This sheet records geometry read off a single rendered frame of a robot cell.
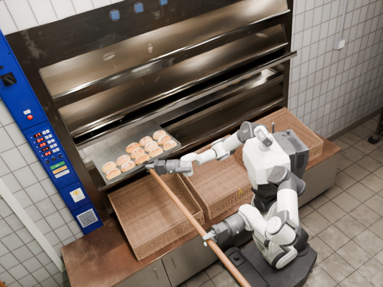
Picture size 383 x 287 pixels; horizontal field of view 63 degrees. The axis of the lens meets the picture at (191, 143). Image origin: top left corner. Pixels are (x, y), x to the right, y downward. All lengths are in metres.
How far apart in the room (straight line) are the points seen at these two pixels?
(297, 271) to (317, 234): 0.54
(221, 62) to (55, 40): 1.14
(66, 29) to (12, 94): 0.45
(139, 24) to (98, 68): 0.36
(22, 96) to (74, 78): 0.29
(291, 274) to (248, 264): 0.32
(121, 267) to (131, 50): 1.46
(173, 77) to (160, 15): 0.43
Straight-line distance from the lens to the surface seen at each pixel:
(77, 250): 2.60
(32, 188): 2.31
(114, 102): 2.11
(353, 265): 3.00
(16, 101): 1.96
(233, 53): 2.44
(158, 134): 2.22
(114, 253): 2.45
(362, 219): 3.30
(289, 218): 1.42
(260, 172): 1.65
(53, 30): 1.90
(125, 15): 1.98
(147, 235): 2.44
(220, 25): 2.30
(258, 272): 2.65
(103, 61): 2.00
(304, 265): 2.72
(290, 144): 1.74
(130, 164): 2.04
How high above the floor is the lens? 2.51
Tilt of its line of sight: 38 degrees down
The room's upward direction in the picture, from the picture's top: 11 degrees counter-clockwise
